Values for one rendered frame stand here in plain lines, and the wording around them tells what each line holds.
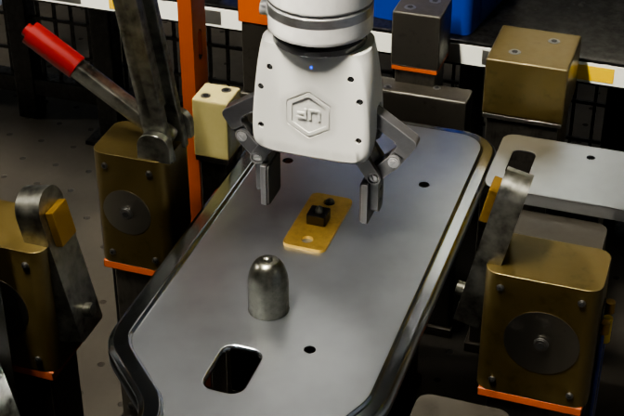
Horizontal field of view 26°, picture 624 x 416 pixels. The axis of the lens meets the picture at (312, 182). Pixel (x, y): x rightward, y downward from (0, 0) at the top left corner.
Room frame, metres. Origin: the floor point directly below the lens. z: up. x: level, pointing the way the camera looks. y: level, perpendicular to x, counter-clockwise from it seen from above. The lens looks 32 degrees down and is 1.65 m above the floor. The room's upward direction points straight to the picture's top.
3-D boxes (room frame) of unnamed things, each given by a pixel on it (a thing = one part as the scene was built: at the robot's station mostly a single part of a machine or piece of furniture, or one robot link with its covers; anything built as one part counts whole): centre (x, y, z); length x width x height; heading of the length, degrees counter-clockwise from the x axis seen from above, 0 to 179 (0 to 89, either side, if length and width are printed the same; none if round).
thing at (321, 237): (0.96, -0.01, 1.01); 0.08 x 0.04 x 0.01; 161
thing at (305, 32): (0.97, 0.00, 1.20); 0.09 x 0.08 x 0.03; 71
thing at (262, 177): (0.98, 0.05, 1.05); 0.03 x 0.03 x 0.07; 71
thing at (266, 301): (0.85, 0.03, 1.02); 0.03 x 0.03 x 0.07
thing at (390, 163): (0.95, -0.06, 1.05); 0.03 x 0.03 x 0.07; 71
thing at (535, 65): (1.18, -0.22, 0.88); 0.08 x 0.08 x 0.36; 71
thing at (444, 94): (1.21, -0.10, 0.85); 0.12 x 0.03 x 0.30; 71
